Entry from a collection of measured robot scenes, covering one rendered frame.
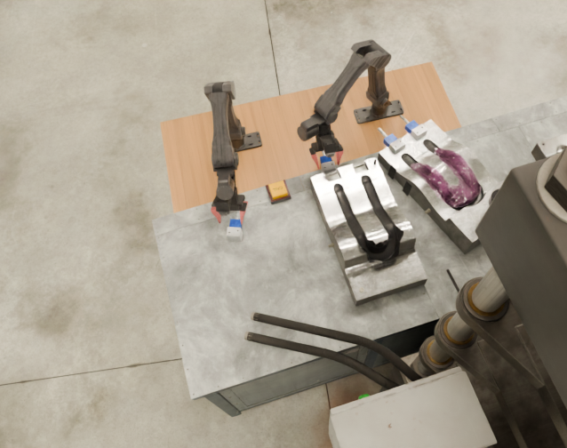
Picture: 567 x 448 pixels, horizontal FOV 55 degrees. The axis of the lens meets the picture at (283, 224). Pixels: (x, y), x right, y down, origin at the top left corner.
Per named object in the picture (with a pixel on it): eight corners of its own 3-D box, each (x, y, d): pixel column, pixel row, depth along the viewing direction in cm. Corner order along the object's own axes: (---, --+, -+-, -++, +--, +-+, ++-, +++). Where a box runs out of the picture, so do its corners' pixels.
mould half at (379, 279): (310, 188, 211) (309, 170, 199) (373, 169, 213) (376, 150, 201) (355, 306, 190) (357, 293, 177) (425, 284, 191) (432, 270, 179)
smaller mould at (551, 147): (531, 152, 211) (537, 142, 205) (565, 141, 212) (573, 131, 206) (556, 195, 203) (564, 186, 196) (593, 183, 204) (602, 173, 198)
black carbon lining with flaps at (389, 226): (331, 188, 203) (331, 174, 194) (371, 175, 204) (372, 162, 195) (363, 270, 188) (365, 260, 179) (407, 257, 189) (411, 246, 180)
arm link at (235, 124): (243, 141, 213) (229, 92, 182) (226, 143, 213) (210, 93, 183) (242, 128, 215) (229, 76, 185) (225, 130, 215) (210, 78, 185)
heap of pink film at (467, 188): (405, 168, 205) (408, 156, 198) (441, 144, 209) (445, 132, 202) (451, 217, 195) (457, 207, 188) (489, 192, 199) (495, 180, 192)
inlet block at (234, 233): (232, 210, 209) (230, 204, 204) (245, 211, 209) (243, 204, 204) (228, 241, 204) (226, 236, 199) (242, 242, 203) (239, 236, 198)
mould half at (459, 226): (377, 159, 215) (379, 144, 205) (427, 127, 220) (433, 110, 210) (465, 254, 195) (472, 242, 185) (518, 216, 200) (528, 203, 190)
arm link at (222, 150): (236, 164, 176) (229, 72, 177) (209, 166, 176) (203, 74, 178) (241, 170, 188) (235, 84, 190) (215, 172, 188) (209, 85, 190)
